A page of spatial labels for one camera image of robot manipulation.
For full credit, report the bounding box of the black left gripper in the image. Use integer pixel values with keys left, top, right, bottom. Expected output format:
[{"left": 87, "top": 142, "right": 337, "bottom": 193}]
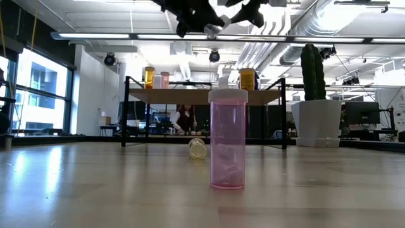
[{"left": 151, "top": 0, "right": 227, "bottom": 39}]

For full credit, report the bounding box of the pink pill bottle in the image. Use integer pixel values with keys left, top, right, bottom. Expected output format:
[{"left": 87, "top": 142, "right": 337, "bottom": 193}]
[
  {"left": 160, "top": 71, "right": 171, "bottom": 89},
  {"left": 208, "top": 88, "right": 249, "bottom": 191}
]

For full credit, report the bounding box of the large orange pill bottle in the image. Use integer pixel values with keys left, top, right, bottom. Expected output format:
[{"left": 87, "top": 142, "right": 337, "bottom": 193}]
[{"left": 239, "top": 67, "right": 256, "bottom": 91}]

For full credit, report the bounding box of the small orange pill bottle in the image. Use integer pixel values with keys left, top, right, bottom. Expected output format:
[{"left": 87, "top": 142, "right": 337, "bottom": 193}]
[{"left": 144, "top": 66, "right": 156, "bottom": 89}]

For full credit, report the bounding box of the pale yellow pill vial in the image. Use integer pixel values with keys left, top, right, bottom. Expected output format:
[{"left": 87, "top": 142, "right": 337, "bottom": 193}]
[{"left": 188, "top": 137, "right": 208, "bottom": 161}]

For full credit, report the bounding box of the green cactus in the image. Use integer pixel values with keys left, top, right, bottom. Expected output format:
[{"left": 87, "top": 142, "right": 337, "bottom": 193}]
[{"left": 299, "top": 43, "right": 327, "bottom": 101}]

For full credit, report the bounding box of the person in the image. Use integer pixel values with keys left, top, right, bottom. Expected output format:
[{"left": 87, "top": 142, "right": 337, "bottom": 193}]
[{"left": 171, "top": 104, "right": 199, "bottom": 136}]

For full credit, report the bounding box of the long light bar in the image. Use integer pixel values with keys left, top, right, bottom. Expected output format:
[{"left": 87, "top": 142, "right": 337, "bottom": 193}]
[{"left": 50, "top": 30, "right": 405, "bottom": 44}]

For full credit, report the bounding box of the black computer monitor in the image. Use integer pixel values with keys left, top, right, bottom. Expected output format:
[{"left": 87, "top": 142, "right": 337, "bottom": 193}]
[
  {"left": 344, "top": 101, "right": 381, "bottom": 125},
  {"left": 118, "top": 101, "right": 147, "bottom": 122}
]

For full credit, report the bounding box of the white hexagonal planter pot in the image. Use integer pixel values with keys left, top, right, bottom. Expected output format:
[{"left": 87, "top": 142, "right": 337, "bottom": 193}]
[{"left": 290, "top": 99, "right": 342, "bottom": 148}]

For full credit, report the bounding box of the silver ventilation duct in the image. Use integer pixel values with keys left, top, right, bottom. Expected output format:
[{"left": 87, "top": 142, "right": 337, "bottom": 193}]
[{"left": 258, "top": 0, "right": 365, "bottom": 73}]

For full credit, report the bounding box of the wooden shelf black metal frame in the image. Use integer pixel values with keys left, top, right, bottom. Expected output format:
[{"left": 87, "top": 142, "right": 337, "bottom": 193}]
[{"left": 121, "top": 75, "right": 288, "bottom": 150}]

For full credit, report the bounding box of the yellow cable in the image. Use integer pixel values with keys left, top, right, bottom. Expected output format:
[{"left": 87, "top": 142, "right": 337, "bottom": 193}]
[{"left": 30, "top": 0, "right": 41, "bottom": 53}]

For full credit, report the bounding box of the black aluminium rig frame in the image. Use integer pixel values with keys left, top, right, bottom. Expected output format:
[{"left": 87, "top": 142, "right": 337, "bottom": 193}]
[{"left": 0, "top": 134, "right": 405, "bottom": 153}]

